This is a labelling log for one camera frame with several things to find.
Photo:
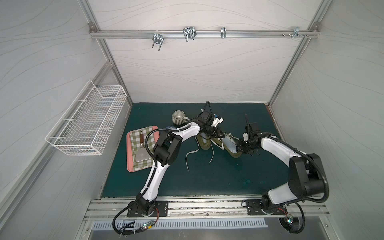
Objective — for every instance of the white wire basket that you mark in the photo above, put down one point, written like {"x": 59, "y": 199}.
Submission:
{"x": 85, "y": 127}

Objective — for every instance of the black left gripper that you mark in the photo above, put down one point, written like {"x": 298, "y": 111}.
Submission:
{"x": 216, "y": 132}

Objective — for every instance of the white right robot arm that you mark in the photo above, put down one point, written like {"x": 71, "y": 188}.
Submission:
{"x": 306, "y": 176}

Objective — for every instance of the aluminium top rail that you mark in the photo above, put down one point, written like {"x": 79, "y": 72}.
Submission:
{"x": 201, "y": 34}

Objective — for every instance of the green white checkered cloth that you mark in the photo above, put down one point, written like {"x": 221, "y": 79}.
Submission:
{"x": 141, "y": 147}

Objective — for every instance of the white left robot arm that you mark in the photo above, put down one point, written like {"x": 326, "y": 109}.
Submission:
{"x": 163, "y": 146}

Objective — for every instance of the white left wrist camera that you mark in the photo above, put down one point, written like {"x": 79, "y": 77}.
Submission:
{"x": 216, "y": 121}

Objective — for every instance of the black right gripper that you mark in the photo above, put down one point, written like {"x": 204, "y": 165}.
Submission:
{"x": 249, "y": 146}

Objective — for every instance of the metal U-bolt clamp left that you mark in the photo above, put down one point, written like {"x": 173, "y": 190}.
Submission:
{"x": 158, "y": 39}

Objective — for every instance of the metal u-bolt clamp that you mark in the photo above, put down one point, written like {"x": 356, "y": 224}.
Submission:
{"x": 189, "y": 33}
{"x": 158, "y": 39}

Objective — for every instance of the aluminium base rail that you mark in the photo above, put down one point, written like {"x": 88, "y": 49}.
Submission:
{"x": 199, "y": 207}

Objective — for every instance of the pink plastic tray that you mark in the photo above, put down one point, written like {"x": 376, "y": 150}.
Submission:
{"x": 129, "y": 150}

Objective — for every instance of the striped ceramic mug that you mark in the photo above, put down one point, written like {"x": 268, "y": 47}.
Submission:
{"x": 179, "y": 118}

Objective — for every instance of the white slotted cable duct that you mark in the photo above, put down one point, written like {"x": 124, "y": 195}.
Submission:
{"x": 184, "y": 224}

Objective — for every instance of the metal U-bolt clamp middle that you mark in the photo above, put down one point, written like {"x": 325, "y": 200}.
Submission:
{"x": 189, "y": 33}

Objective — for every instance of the metal bracket with screws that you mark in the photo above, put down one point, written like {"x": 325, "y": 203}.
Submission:
{"x": 296, "y": 34}

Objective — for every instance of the wooden handled utensil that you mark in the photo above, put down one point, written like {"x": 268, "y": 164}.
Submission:
{"x": 142, "y": 154}

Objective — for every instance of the green canvas shoe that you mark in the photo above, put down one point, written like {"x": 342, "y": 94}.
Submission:
{"x": 204, "y": 143}
{"x": 218, "y": 142}

